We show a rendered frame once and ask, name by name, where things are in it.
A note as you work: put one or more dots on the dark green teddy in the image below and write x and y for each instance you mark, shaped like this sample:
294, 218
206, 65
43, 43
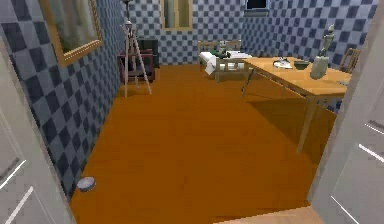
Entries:
220, 52

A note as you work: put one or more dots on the dark maroon armchair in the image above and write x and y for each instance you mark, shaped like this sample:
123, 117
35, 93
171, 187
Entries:
145, 60

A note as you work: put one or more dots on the white bed blanket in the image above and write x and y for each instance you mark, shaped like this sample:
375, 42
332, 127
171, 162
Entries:
210, 61

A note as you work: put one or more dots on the pale wooden bed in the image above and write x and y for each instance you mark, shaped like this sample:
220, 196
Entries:
227, 62

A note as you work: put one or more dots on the dark leaning stick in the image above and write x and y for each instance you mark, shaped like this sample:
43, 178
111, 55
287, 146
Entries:
247, 82

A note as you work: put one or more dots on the pale tripod floor lamp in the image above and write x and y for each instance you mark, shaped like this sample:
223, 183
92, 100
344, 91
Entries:
132, 50

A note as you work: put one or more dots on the gold framed window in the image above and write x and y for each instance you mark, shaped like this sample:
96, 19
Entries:
176, 14

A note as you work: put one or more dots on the white plate with dark item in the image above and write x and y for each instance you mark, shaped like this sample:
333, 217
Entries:
282, 63

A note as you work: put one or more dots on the light wooden table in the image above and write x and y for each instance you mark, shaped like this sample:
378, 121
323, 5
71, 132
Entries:
300, 80

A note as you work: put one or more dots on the dark grey bowl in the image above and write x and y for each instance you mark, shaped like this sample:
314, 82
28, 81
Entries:
301, 64

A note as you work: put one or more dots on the dark window with blue sill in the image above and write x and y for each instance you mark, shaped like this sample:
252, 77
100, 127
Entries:
257, 7

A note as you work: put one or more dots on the round grey floor disc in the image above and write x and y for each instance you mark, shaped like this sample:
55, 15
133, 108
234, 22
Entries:
86, 184

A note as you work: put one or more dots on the pale grey statue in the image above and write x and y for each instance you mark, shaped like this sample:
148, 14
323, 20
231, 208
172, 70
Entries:
321, 60

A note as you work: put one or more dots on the white room door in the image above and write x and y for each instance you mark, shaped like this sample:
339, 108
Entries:
353, 140

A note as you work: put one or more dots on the wooden chair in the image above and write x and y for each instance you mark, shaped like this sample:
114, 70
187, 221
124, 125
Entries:
349, 60

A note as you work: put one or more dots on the white panelled door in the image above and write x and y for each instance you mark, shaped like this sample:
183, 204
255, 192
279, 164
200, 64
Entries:
23, 160

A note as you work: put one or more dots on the gold framed wall picture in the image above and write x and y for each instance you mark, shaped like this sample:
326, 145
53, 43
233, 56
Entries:
75, 25

